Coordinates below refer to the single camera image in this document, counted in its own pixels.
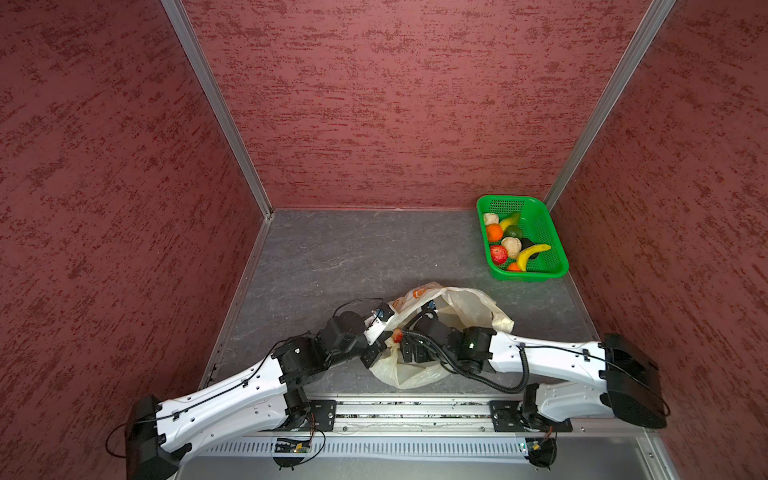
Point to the yellow green mango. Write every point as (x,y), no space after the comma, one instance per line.
(511,220)

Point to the right controller board with wires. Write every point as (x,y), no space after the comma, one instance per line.
(542,452)

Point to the yellow banana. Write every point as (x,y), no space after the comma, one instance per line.
(525,255)

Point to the left controller board with wires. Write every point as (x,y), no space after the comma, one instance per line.
(291,447)

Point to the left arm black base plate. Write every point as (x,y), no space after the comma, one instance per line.
(321,415)

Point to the round orange fruit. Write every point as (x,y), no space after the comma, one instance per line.
(494,233)

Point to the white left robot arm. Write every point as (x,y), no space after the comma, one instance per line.
(287,368)

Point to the perforated cable duct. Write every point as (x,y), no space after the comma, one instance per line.
(410,448)

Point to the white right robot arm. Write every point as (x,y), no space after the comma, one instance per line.
(557,381)

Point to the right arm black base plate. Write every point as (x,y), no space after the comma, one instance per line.
(504,417)

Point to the red white apple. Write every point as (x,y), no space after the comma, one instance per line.
(397,336)

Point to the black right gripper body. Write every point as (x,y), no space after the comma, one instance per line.
(422,353)

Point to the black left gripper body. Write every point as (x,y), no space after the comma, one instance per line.
(370,352)

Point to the aluminium corner post right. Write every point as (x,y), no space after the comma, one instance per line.
(639,44)

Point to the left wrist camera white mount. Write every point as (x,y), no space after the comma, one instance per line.
(377,322)

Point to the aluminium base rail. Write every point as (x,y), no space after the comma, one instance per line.
(420,414)

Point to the translucent yellow plastic bag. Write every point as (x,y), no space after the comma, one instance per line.
(456,307)

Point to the green plastic basket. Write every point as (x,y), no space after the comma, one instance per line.
(537,226)

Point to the aluminium corner post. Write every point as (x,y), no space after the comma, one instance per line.
(190,43)
(639,44)

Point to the controller board with wires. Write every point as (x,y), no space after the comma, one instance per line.
(542,452)
(291,447)

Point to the aluminium corner post left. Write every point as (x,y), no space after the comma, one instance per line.
(190,43)

